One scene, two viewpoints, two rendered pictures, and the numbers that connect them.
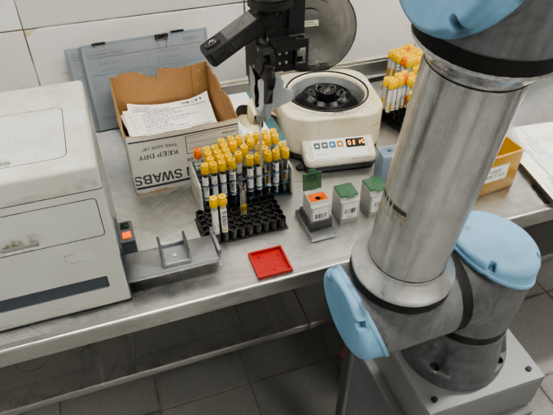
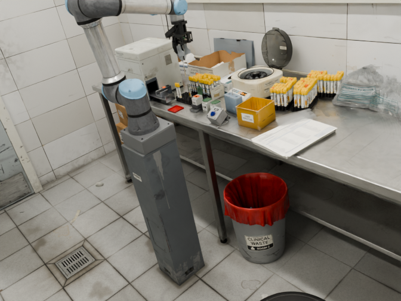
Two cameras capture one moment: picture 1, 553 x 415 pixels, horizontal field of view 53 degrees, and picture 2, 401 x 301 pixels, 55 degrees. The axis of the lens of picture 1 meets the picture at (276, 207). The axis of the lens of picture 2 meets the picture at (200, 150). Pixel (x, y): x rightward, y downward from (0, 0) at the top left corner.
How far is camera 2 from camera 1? 196 cm
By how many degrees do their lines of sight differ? 60
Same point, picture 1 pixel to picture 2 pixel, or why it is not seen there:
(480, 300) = (117, 94)
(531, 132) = (309, 123)
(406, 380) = not seen: hidden behind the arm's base
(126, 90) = (222, 57)
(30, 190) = (129, 55)
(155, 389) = not seen: hidden behind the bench
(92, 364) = (192, 153)
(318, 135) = (236, 86)
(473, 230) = (130, 80)
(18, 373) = (180, 144)
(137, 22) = (233, 33)
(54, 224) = (133, 67)
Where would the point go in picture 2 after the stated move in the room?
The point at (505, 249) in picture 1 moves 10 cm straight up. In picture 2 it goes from (126, 85) to (120, 63)
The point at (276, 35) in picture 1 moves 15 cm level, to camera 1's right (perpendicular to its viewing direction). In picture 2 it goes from (178, 33) to (188, 37)
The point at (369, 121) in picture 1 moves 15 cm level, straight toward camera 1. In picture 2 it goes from (249, 86) to (221, 93)
